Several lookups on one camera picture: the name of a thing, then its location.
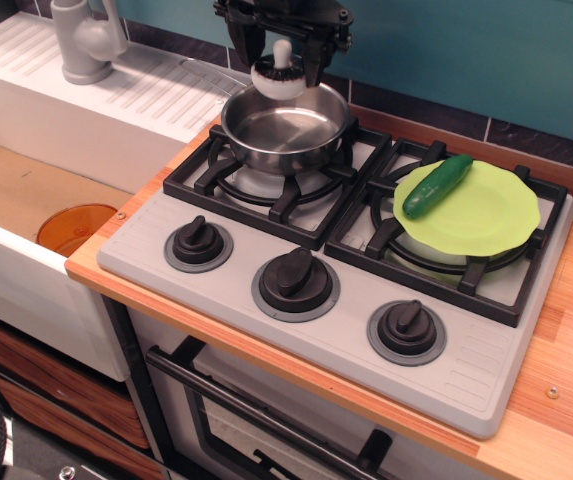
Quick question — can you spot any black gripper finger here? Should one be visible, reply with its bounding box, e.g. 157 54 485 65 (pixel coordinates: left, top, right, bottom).
229 21 266 65
301 33 337 86

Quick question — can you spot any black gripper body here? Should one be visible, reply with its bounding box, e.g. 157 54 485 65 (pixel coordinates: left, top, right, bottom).
213 0 354 50

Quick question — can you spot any white toy mushroom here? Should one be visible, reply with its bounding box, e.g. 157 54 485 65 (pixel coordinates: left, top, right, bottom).
251 39 307 101

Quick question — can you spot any green toy pickle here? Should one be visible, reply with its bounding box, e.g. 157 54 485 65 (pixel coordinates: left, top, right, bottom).
402 154 474 219

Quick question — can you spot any stainless steel pan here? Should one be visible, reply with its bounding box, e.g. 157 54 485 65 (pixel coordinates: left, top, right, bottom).
221 84 350 176

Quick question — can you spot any black left stove knob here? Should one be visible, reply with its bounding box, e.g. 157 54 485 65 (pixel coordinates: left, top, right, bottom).
164 215 234 274

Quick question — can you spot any black stove knob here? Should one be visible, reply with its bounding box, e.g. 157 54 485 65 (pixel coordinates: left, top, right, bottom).
367 300 447 367
164 215 234 274
251 247 341 323

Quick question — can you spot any light green plate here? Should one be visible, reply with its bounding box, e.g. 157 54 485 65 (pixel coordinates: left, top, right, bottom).
392 160 541 256

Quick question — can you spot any black middle stove knob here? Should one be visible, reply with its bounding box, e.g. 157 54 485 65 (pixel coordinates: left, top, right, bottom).
251 247 341 323

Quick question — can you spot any grey toy stove top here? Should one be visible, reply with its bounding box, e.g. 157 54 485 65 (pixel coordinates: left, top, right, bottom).
97 128 573 438

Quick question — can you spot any black right stove knob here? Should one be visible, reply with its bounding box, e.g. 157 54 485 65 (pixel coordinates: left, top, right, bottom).
367 300 447 367

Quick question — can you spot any black right burner grate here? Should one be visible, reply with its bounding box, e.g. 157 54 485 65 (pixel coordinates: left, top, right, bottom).
325 140 573 327

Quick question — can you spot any black burner grate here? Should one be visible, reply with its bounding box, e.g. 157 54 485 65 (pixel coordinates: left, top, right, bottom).
163 118 392 250
325 140 573 327

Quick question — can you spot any black left burner grate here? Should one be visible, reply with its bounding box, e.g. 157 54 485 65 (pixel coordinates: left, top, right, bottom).
163 118 392 250

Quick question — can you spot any grey toy faucet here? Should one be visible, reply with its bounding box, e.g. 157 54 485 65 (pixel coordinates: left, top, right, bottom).
50 0 128 85

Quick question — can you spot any white toy sink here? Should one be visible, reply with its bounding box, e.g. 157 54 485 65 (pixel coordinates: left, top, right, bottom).
0 13 248 382

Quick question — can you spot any orange translucent bowl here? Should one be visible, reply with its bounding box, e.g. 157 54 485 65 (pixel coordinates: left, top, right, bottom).
36 203 117 257

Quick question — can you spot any wood pattern drawer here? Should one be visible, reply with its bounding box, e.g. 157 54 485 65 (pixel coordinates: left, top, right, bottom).
0 320 164 479

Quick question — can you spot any silver screw on counter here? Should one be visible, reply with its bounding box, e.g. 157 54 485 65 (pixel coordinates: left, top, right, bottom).
546 386 560 400

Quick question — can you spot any oven door with black handle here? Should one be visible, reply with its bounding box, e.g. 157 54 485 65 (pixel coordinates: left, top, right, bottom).
145 335 430 480

